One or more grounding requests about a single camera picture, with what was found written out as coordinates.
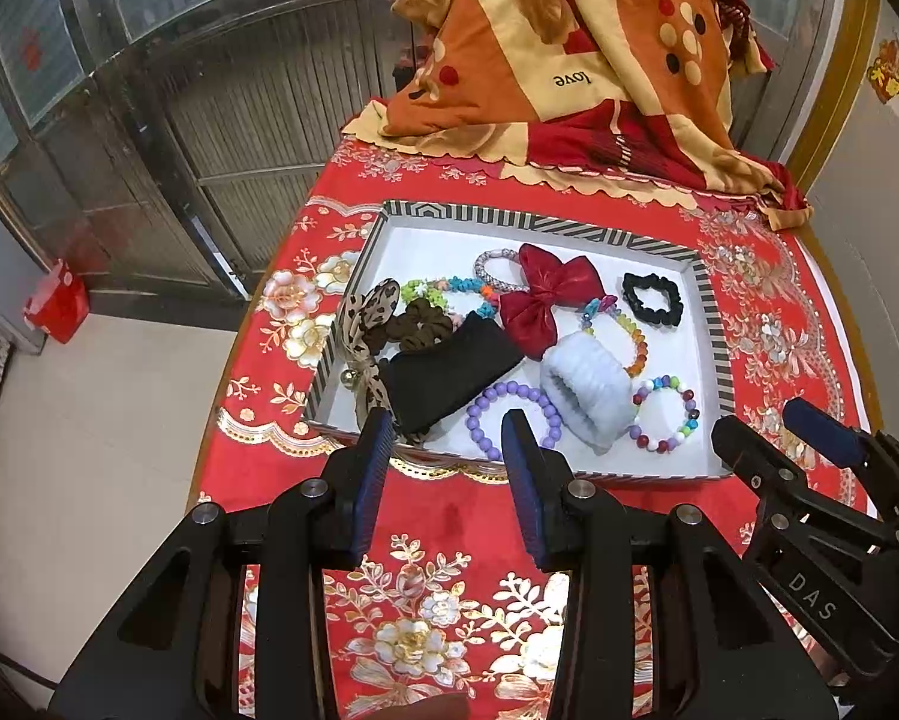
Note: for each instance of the orange and red printed quilt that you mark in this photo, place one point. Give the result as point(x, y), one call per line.
point(569, 52)

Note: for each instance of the metal-framed glass door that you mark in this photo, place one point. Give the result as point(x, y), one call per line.
point(232, 90)

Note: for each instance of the black scrunchie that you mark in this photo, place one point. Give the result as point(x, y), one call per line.
point(633, 300)

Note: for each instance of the red floral tablecloth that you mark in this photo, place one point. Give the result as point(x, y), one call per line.
point(434, 525)

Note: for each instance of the red bag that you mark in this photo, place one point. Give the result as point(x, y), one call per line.
point(56, 307)

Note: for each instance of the black fabric pouch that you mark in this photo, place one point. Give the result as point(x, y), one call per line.
point(449, 379)

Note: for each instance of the striped-rim white tray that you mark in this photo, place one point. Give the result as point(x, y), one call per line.
point(434, 240)

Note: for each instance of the red paper wall decoration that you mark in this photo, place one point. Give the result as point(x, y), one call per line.
point(888, 71)

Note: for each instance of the yellow wooden frame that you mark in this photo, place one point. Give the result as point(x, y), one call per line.
point(839, 75)

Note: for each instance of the white fluffy scrunchie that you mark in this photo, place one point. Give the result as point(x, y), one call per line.
point(591, 382)

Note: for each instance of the leopard print hair bow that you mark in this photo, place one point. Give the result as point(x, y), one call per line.
point(378, 304)

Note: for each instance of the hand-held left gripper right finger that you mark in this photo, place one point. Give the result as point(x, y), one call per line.
point(524, 495)

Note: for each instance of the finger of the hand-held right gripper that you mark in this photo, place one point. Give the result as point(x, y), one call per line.
point(756, 465)
point(824, 435)

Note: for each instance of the red satin hair bow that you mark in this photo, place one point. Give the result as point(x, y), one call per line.
point(554, 300)

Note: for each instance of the grey cabinet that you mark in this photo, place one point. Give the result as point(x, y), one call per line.
point(7, 319)

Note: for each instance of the brown scrunchie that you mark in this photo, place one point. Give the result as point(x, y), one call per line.
point(419, 326)

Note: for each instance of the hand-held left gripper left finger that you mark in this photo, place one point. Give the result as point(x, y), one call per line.
point(372, 491)

